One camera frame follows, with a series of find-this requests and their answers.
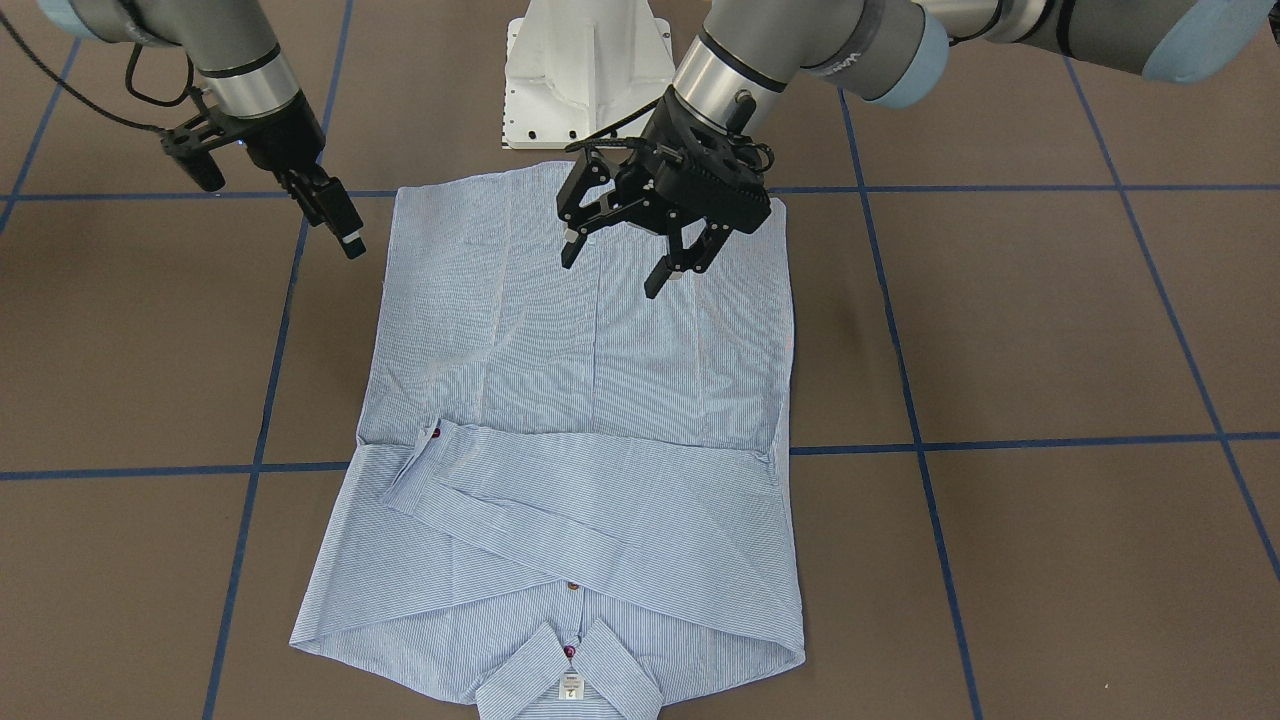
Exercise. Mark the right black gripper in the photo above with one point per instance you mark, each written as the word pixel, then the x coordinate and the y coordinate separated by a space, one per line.
pixel 283 141

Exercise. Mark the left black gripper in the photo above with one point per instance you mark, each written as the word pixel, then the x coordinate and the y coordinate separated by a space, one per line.
pixel 662 133

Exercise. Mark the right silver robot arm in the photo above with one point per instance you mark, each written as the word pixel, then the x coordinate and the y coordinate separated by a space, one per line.
pixel 245 93

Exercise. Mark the light blue striped shirt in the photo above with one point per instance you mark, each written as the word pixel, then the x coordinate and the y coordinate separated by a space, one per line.
pixel 567 501

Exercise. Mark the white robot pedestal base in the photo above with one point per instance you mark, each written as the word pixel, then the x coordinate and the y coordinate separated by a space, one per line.
pixel 574 67

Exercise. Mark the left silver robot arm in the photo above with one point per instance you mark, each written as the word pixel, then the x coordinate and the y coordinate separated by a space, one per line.
pixel 892 53

